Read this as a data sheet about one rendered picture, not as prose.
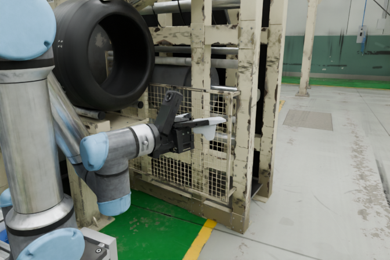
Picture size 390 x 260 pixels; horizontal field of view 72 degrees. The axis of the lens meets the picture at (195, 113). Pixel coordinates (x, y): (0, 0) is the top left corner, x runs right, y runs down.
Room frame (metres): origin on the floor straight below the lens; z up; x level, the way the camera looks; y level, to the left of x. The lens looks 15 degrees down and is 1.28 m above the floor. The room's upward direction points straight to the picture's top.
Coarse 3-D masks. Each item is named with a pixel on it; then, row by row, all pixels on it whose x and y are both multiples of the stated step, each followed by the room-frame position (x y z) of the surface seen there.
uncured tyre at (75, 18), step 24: (72, 0) 1.42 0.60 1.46; (96, 0) 1.36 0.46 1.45; (120, 0) 1.48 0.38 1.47; (72, 24) 1.25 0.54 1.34; (96, 24) 1.31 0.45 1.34; (120, 24) 1.75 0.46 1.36; (144, 24) 1.58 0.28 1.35; (72, 48) 1.22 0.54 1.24; (120, 48) 1.79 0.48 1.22; (144, 48) 1.72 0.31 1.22; (72, 72) 1.22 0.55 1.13; (120, 72) 1.77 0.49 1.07; (144, 72) 1.70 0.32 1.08; (72, 96) 1.29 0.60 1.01; (96, 96) 1.29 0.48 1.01; (120, 96) 1.40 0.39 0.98
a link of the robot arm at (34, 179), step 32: (0, 0) 0.40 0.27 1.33; (32, 0) 0.43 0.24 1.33; (0, 32) 0.39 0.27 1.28; (32, 32) 0.42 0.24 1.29; (0, 64) 0.40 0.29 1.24; (32, 64) 0.43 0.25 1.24; (0, 96) 0.42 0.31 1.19; (32, 96) 0.43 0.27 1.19; (0, 128) 0.42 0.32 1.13; (32, 128) 0.43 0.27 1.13; (32, 160) 0.42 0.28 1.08; (32, 192) 0.42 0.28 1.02; (32, 224) 0.41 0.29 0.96; (64, 224) 0.44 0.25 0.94; (32, 256) 0.39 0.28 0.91; (64, 256) 0.42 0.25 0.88
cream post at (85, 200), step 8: (56, 0) 1.58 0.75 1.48; (64, 0) 1.62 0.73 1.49; (72, 168) 1.61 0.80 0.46; (72, 176) 1.62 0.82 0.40; (72, 184) 1.62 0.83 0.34; (80, 184) 1.58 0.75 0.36; (72, 192) 1.63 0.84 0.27; (80, 192) 1.58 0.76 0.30; (88, 192) 1.62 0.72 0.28; (80, 200) 1.59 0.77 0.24; (88, 200) 1.62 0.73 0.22; (96, 200) 1.67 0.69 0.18; (80, 208) 1.59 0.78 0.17; (88, 208) 1.61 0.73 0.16; (96, 208) 1.66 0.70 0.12; (80, 216) 1.60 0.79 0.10; (88, 216) 1.60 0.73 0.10; (96, 216) 1.66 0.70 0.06; (80, 224) 1.61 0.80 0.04; (88, 224) 1.60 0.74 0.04
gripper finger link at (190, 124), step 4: (200, 120) 0.66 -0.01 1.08; (204, 120) 0.66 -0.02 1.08; (208, 120) 0.66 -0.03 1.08; (184, 124) 0.64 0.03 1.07; (188, 124) 0.64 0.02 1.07; (192, 124) 0.64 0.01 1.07; (196, 124) 0.65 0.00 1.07; (200, 124) 0.65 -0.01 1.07; (204, 124) 0.66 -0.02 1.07; (208, 124) 0.66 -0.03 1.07
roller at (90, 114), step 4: (72, 104) 1.48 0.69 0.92; (76, 108) 1.42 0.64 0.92; (80, 108) 1.41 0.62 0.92; (84, 108) 1.40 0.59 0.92; (80, 112) 1.39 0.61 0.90; (84, 112) 1.37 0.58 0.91; (88, 112) 1.36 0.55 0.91; (92, 112) 1.34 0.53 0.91; (96, 112) 1.33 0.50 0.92; (100, 112) 1.32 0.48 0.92; (88, 116) 1.36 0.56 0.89; (92, 116) 1.34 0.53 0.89; (96, 116) 1.32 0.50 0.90; (100, 116) 1.32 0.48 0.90; (104, 116) 1.34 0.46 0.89
